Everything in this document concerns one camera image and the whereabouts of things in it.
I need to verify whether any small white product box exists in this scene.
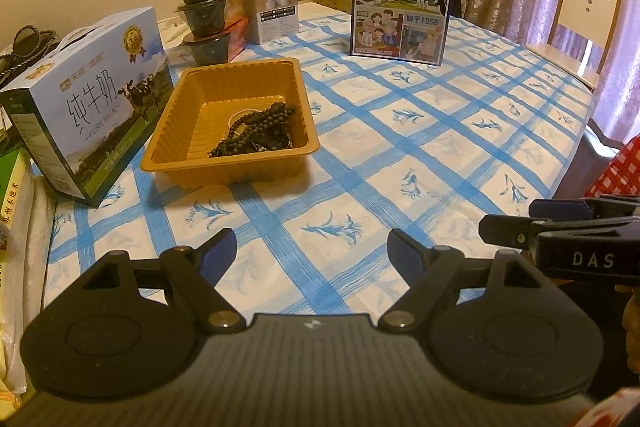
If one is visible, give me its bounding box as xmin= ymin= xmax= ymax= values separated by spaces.
xmin=239 ymin=0 xmax=300 ymax=45

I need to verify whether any long dark bead necklace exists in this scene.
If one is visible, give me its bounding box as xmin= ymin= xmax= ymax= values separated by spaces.
xmin=209 ymin=103 xmax=297 ymax=158

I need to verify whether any black bowl red sleeve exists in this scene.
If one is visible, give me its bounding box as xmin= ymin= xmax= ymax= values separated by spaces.
xmin=182 ymin=19 xmax=251 ymax=66

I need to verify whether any green rice pack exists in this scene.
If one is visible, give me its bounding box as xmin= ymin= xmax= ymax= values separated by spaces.
xmin=0 ymin=149 xmax=56 ymax=378

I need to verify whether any dark blue milk carton box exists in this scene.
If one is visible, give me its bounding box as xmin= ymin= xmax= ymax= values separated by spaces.
xmin=349 ymin=0 xmax=458 ymax=68

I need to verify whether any yellow plastic tray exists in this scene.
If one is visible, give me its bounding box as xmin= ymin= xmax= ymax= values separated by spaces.
xmin=140 ymin=58 xmax=321 ymax=190

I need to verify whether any light blue milk carton box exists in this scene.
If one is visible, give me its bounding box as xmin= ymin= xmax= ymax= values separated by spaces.
xmin=0 ymin=7 xmax=175 ymax=208

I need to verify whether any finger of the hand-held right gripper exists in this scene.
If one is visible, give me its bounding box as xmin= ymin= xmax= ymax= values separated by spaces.
xmin=529 ymin=194 xmax=640 ymax=220
xmin=478 ymin=213 xmax=640 ymax=253

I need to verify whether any brown bead string black tassel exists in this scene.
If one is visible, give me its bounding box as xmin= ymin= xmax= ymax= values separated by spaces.
xmin=250 ymin=134 xmax=295 ymax=154

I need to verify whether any white wooden chair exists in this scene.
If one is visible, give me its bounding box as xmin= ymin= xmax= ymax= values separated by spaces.
xmin=525 ymin=0 xmax=626 ymax=92

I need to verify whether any black rope handled bag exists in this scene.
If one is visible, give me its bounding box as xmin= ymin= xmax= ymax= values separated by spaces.
xmin=0 ymin=24 xmax=58 ymax=82

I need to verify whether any flat beige cardboard box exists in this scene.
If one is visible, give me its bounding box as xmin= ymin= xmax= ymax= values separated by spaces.
xmin=157 ymin=14 xmax=191 ymax=48

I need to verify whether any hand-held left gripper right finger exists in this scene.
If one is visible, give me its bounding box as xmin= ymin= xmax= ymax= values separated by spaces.
xmin=378 ymin=228 xmax=546 ymax=333

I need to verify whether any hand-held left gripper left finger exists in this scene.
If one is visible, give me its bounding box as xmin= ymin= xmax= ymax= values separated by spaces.
xmin=75 ymin=228 xmax=245 ymax=333

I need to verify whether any person's right hand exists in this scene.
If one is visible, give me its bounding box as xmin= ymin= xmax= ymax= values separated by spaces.
xmin=622 ymin=292 xmax=640 ymax=363

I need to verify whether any red checked cloth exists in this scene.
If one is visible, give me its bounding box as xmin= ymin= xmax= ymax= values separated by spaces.
xmin=582 ymin=134 xmax=640 ymax=198

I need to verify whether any black bowl yellow sleeve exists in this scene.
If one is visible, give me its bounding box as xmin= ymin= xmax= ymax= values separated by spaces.
xmin=174 ymin=0 xmax=248 ymax=36

